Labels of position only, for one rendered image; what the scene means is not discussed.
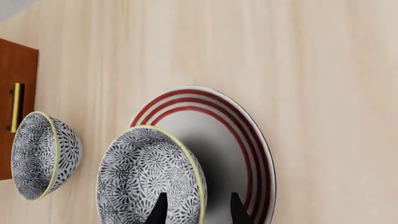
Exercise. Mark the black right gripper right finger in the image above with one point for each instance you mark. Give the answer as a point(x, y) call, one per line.
point(238, 212)

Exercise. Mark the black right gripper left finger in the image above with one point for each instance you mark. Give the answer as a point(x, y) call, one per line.
point(158, 213)

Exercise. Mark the black patterned bowl yellow rim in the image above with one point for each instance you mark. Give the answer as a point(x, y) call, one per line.
point(40, 158)
point(146, 172)

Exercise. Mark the white plate with red rings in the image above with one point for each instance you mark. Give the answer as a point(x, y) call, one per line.
point(236, 140)

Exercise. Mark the wooden cabinet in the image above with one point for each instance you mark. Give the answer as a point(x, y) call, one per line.
point(15, 70)

